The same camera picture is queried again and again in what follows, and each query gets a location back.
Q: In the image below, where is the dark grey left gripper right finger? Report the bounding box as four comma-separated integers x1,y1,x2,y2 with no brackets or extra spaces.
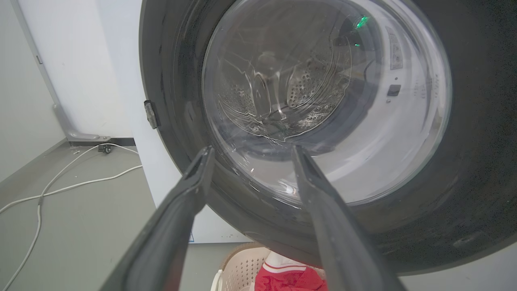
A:
292,145,408,291

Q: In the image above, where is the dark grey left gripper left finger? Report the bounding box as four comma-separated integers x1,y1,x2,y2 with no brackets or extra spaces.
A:
99,145,216,291

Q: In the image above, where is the round black washing machine door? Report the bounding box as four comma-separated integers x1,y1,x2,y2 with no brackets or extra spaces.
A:
139,0,517,276

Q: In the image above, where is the white washing machine body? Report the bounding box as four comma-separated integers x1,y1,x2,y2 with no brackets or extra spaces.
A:
95,0,253,245

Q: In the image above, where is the red and white garment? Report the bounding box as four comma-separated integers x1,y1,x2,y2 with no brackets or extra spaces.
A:
254,251,328,291

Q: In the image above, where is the white perforated laundry basket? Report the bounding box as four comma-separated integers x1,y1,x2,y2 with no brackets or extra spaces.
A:
210,242,327,291

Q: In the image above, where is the grey metal partition foot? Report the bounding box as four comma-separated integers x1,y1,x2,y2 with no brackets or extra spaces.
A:
11,0,111,143

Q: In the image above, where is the white cable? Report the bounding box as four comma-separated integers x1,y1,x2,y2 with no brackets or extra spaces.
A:
0,165,143,215
0,143,140,291

